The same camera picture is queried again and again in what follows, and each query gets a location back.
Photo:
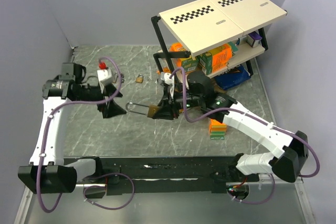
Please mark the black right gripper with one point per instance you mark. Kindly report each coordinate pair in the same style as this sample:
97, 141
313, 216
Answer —
166, 111

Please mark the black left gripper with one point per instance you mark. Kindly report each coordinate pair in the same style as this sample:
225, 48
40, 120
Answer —
111, 109

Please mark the large brass padlock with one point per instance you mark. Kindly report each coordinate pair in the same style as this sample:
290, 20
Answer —
141, 109

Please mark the medium brass padlock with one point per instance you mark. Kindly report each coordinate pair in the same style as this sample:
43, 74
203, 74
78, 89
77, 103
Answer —
139, 78

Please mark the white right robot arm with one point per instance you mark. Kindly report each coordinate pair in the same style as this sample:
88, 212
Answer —
287, 151

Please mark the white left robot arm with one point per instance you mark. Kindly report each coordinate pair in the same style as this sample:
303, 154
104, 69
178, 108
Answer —
46, 172

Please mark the green box left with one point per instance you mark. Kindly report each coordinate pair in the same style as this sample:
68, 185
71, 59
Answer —
189, 64

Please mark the green box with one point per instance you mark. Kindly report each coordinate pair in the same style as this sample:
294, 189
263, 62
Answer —
206, 64
189, 64

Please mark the brown snack bag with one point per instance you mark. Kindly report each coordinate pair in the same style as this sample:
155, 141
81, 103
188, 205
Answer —
216, 87

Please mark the Sponge Daddy sponge pack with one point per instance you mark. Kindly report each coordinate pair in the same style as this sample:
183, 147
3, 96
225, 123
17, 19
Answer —
217, 130

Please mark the orange chip bag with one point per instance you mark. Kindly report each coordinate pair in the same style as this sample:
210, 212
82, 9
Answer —
179, 52

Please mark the green box right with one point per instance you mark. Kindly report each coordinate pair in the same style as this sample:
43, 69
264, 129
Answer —
206, 64

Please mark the blue snack bag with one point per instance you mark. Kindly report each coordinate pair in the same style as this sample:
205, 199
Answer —
232, 78

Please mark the orange box on shelf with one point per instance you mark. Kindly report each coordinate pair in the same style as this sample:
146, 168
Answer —
221, 54

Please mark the cream folding shelf rack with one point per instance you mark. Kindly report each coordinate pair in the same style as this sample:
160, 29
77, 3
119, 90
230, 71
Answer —
203, 25

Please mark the purple white small box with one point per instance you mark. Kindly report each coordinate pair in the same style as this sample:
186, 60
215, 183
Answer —
253, 39

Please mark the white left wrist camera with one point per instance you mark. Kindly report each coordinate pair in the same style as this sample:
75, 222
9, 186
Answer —
105, 75

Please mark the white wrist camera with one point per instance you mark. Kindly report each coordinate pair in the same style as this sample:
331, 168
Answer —
105, 75
168, 79

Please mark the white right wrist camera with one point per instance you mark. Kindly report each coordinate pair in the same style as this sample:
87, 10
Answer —
168, 79

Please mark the aluminium rail frame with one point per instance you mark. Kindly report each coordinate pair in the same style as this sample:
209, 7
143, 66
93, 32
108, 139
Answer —
269, 201

